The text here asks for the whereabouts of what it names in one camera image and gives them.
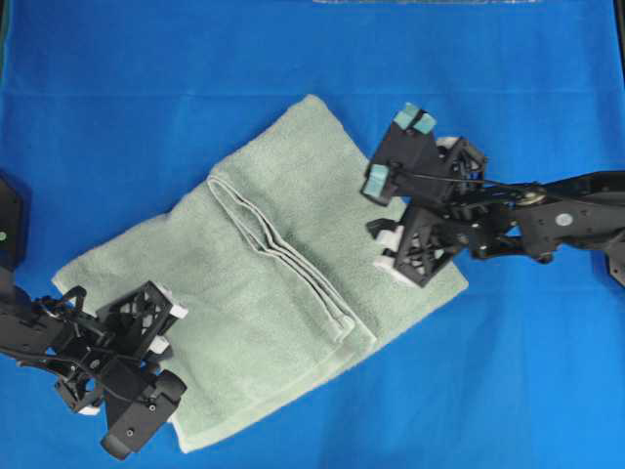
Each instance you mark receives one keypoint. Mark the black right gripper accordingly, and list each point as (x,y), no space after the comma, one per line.
(451,209)

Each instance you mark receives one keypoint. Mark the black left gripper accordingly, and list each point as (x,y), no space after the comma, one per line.
(130,329)

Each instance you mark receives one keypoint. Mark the light green bath towel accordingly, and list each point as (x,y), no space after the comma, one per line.
(271,258)

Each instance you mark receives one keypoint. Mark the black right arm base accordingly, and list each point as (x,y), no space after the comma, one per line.
(615,263)

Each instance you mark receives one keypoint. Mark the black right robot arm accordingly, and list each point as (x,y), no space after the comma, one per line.
(585,212)

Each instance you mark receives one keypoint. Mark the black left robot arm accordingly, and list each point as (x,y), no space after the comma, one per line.
(27,325)

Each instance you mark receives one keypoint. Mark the blue table cloth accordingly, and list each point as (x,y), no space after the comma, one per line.
(113,110)

